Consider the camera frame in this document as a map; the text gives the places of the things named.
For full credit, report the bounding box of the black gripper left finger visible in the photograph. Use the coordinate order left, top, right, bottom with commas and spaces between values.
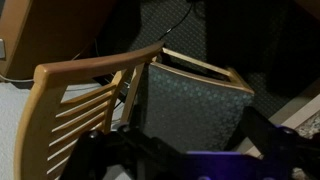
59, 125, 187, 180

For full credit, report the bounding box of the black floor cable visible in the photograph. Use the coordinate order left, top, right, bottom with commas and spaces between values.
157, 1, 195, 42

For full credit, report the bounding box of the wooden chair with green seat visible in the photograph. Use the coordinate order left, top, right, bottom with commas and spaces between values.
13, 41, 254, 180

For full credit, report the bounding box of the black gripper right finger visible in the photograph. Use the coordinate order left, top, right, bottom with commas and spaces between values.
239, 106, 320, 180

